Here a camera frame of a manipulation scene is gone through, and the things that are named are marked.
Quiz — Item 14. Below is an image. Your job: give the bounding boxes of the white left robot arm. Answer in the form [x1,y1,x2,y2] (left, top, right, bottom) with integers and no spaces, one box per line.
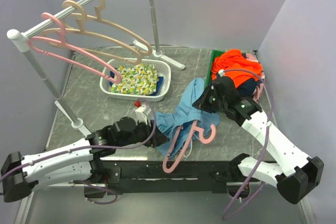
[1,117,169,203]

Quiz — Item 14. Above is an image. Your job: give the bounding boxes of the light blue shorts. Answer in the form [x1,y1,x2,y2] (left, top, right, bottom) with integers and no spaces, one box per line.
[155,78,221,157]

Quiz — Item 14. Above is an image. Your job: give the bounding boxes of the pink hanger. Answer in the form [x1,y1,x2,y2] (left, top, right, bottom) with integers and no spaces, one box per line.
[27,12,122,83]
[162,120,217,174]

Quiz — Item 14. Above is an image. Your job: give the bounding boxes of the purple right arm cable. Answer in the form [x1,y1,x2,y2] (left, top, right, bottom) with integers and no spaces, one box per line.
[222,68,275,221]

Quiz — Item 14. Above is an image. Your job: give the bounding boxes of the beige hanger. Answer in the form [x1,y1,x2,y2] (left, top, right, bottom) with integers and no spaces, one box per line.
[62,0,153,63]
[39,0,144,65]

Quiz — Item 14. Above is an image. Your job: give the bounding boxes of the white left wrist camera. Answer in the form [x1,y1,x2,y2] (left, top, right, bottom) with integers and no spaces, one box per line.
[134,101,153,125]

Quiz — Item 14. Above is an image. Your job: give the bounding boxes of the green plastic tray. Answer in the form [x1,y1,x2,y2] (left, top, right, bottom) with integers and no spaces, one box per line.
[205,49,225,86]

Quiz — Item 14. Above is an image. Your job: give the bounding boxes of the navy pink floral garment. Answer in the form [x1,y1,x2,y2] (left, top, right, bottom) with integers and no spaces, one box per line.
[237,53,265,103]

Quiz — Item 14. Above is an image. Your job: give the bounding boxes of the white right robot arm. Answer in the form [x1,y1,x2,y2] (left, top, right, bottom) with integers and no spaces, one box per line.
[193,77,324,204]

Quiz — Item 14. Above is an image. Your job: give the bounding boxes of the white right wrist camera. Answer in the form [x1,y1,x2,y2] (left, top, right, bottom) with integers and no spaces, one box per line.
[216,69,225,78]

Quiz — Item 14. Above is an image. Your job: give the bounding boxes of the lemon print cloth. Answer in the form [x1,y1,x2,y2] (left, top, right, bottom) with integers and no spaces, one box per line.
[110,63,159,95]

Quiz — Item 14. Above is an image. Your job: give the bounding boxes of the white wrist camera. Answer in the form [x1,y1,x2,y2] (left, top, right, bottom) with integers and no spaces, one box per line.
[134,101,153,125]
[216,69,225,78]

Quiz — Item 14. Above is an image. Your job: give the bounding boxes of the beige hanger right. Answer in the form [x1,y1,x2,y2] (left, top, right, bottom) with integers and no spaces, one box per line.
[62,0,153,63]

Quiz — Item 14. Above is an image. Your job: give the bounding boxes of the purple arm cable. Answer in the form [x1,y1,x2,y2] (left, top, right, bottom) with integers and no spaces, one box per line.
[222,68,275,221]
[0,99,158,205]

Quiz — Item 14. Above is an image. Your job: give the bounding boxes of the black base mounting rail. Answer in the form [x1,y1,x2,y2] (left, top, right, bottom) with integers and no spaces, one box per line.
[89,161,245,195]

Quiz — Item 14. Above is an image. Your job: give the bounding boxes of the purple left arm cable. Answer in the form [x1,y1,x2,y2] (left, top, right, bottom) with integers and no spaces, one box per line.
[0,99,158,205]

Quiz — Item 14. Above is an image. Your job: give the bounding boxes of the white plastic laundry basket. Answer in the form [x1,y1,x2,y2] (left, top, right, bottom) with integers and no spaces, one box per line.
[99,59,171,102]

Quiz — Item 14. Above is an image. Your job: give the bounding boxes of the beige hanger left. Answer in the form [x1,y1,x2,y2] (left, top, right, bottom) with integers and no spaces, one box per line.
[39,0,144,65]

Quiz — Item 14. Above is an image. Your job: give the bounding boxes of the orange garment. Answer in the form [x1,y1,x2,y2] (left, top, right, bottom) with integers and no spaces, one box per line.
[211,49,265,88]

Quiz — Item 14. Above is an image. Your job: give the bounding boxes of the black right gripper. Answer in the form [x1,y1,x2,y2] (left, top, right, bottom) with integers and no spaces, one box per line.
[193,84,227,113]

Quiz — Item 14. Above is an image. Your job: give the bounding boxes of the white metal clothes rack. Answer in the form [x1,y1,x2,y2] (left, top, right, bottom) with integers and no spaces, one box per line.
[7,0,185,136]

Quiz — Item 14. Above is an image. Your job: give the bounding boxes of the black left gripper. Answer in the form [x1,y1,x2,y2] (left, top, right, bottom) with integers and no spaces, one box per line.
[117,118,170,148]

